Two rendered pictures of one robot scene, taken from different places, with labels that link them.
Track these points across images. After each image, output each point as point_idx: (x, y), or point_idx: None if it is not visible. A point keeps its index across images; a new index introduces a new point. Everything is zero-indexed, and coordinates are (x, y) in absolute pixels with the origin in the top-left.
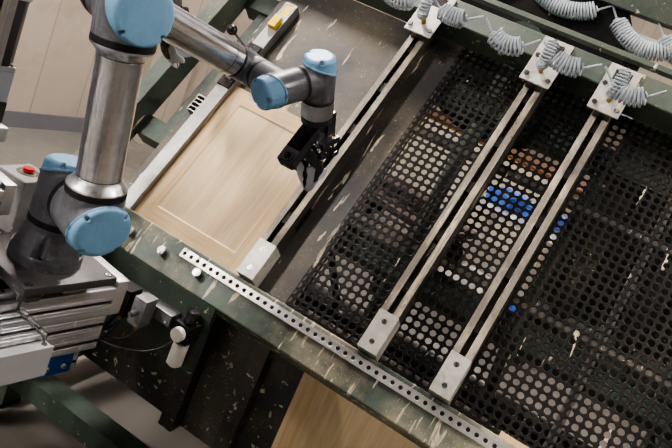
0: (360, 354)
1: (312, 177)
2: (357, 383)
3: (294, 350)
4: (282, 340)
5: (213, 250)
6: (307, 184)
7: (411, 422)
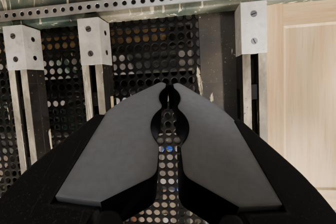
0: (95, 14)
1: (106, 131)
2: None
3: None
4: None
5: (309, 13)
6: (150, 95)
7: None
